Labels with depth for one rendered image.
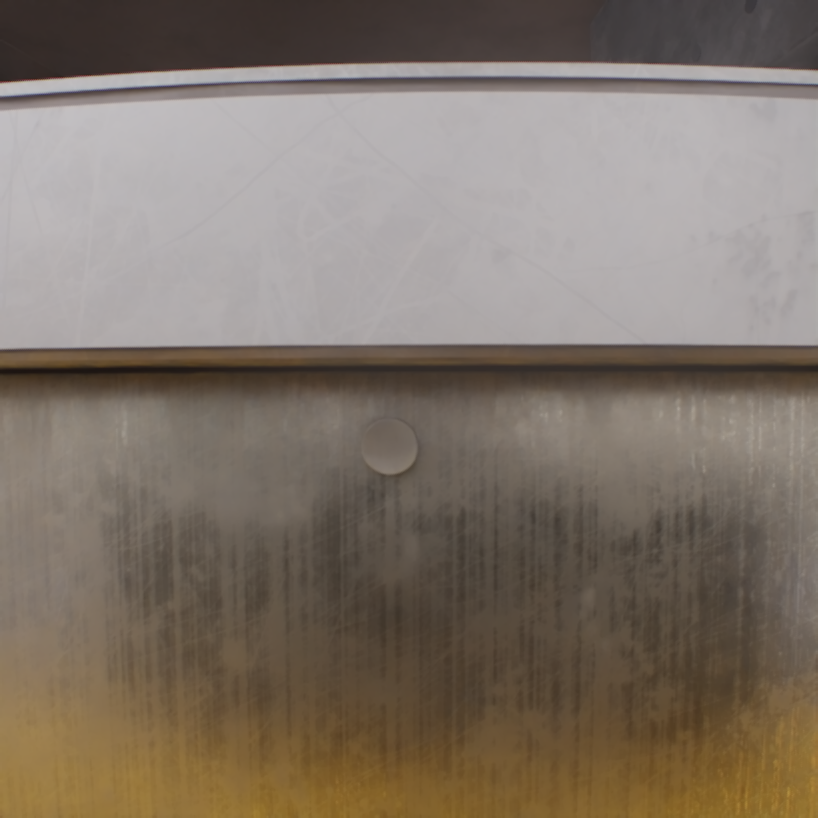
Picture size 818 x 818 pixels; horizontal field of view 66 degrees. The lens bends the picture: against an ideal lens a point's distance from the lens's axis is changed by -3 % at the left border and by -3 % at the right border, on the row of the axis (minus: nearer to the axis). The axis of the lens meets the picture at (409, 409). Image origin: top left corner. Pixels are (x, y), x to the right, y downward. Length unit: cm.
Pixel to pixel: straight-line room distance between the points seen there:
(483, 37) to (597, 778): 118
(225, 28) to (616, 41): 69
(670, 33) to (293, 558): 62
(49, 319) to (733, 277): 17
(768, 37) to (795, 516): 42
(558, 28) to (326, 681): 117
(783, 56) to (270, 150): 44
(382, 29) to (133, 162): 108
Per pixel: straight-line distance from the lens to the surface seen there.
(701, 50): 66
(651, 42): 75
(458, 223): 17
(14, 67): 106
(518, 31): 127
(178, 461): 20
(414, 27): 124
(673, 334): 17
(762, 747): 24
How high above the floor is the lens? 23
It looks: 1 degrees down
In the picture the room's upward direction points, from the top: straight up
